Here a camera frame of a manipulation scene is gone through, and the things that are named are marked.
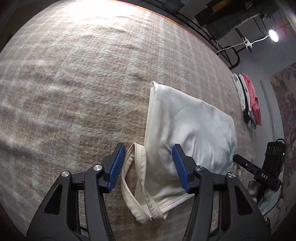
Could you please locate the beige plaid blanket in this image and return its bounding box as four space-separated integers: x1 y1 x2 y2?
0 0 281 239

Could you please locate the white folded garment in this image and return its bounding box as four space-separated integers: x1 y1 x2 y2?
232 73 247 112

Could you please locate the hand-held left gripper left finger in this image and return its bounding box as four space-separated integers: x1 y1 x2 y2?
26 142 126 241

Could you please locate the white clip lamp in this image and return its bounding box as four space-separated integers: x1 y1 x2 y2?
244 29 279 48

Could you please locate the black metal clothes rack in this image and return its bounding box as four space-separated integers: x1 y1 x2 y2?
129 0 281 70

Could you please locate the pink folded shirt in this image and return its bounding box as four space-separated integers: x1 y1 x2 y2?
243 74 262 127

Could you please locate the pale grey folded garment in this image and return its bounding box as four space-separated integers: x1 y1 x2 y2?
247 110 258 128

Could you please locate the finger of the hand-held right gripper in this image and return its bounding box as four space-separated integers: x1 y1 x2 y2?
232 154 258 173

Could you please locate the white tank top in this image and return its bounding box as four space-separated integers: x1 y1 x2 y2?
120 81 242 224

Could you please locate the dark folded garment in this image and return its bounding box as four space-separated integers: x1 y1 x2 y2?
240 76 253 123

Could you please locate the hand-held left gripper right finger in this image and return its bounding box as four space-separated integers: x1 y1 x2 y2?
171 144 272 241

